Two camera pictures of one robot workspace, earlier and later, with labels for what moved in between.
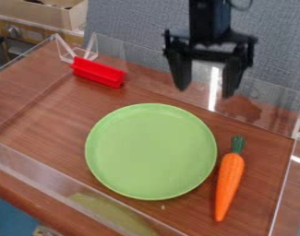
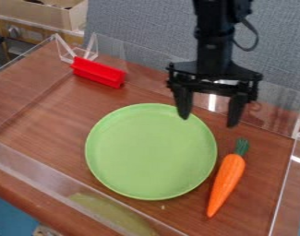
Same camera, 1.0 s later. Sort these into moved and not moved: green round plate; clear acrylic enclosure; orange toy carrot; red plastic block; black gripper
Moved: orange toy carrot; black gripper
Not moved: red plastic block; clear acrylic enclosure; green round plate
